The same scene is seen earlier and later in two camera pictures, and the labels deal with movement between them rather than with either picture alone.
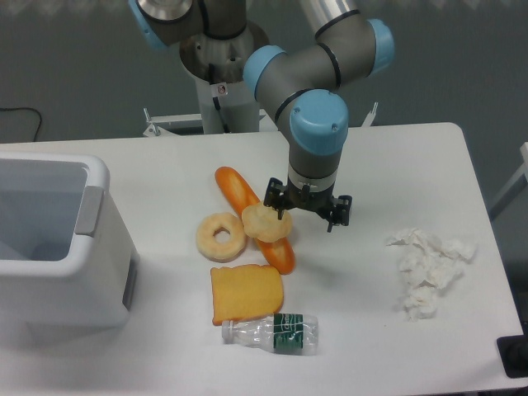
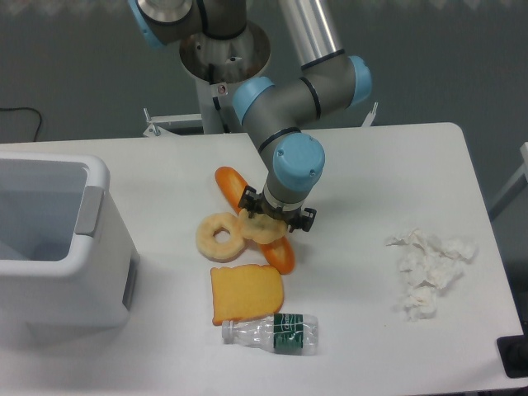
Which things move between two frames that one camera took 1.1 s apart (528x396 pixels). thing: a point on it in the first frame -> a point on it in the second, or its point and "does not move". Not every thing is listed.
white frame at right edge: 517,184 does not move
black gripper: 338,209 -> 252,201
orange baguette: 241,194 does not move
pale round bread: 262,222 does not move
